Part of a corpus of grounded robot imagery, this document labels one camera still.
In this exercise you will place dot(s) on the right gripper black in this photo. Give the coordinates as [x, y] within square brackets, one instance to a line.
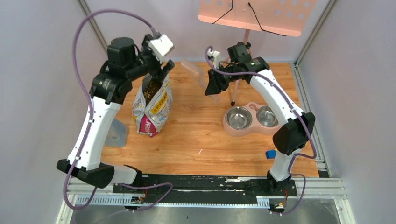
[215, 85]

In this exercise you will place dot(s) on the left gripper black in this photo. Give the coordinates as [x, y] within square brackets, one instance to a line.
[159, 66]

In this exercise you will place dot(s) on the clear plastic scoop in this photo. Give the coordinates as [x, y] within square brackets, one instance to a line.
[196, 73]

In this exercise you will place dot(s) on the pet food bag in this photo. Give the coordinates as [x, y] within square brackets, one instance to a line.
[151, 108]

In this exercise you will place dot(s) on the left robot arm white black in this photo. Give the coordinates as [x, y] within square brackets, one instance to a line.
[107, 93]

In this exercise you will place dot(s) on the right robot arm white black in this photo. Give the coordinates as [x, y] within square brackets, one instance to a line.
[296, 125]

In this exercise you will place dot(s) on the left steel bowl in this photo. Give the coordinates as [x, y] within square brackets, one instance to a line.
[238, 118]

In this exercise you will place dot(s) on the steel bowl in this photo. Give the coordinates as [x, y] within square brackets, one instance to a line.
[238, 118]
[266, 116]

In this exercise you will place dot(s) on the pink double bowl feeder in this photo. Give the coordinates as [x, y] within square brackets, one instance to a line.
[255, 127]

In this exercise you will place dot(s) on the right steel bowl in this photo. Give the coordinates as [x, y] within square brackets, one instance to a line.
[266, 116]

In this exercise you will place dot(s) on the colourful toy block set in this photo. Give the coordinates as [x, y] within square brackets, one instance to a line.
[270, 154]

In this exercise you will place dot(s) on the pink music stand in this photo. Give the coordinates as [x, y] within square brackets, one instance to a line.
[285, 18]

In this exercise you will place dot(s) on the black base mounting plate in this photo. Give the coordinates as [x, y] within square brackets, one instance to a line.
[208, 189]

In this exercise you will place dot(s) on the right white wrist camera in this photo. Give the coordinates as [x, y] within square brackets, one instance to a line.
[215, 57]

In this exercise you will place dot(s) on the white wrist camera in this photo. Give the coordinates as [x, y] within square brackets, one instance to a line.
[215, 57]
[161, 47]

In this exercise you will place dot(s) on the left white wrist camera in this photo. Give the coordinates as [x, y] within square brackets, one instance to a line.
[161, 47]

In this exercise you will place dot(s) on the aluminium frame rail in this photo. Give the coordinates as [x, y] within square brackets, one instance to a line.
[308, 190]

